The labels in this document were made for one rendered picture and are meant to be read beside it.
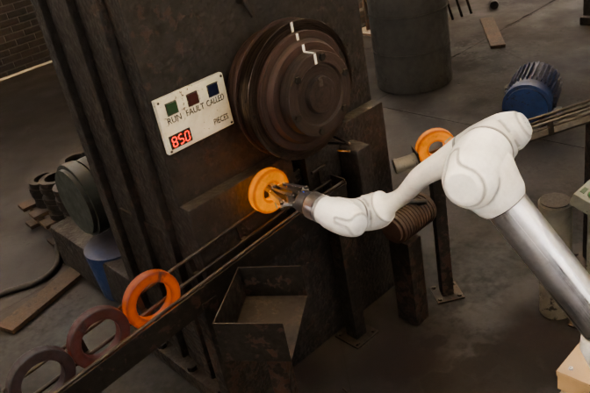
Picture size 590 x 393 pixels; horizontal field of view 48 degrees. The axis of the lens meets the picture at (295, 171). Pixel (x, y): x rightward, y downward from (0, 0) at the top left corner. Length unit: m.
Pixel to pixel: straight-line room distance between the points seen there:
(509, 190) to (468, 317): 1.40
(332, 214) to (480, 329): 1.06
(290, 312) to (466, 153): 0.81
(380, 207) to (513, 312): 1.03
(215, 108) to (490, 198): 1.01
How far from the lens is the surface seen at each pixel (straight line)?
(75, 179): 3.27
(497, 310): 2.93
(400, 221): 2.56
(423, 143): 2.61
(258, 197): 2.23
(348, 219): 1.97
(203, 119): 2.16
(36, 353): 1.99
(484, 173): 1.51
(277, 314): 2.08
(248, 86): 2.08
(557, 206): 2.61
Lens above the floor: 1.88
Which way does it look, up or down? 27 degrees down
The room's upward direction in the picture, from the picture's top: 11 degrees counter-clockwise
